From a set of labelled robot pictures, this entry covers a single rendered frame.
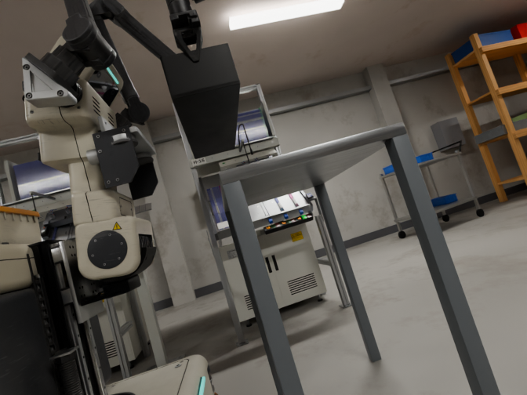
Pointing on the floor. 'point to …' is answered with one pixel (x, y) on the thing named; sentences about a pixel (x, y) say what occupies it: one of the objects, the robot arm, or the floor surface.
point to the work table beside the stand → (478, 377)
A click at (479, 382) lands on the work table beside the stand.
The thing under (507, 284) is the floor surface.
